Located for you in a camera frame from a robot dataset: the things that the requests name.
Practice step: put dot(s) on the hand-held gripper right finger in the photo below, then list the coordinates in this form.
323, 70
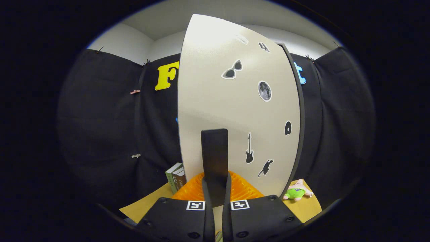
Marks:
226, 222

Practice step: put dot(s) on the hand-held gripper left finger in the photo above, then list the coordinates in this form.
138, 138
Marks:
209, 222

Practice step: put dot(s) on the brown book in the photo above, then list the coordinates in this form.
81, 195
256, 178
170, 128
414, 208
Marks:
180, 181

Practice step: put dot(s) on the green book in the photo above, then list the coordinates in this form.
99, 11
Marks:
171, 178

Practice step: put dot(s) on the pink and green plush toy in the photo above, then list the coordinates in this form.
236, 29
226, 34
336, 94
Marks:
297, 192

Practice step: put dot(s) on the grey cabinet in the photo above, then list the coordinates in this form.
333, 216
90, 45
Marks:
301, 117

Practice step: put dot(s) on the black backdrop cloth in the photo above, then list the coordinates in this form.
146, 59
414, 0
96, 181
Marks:
100, 117

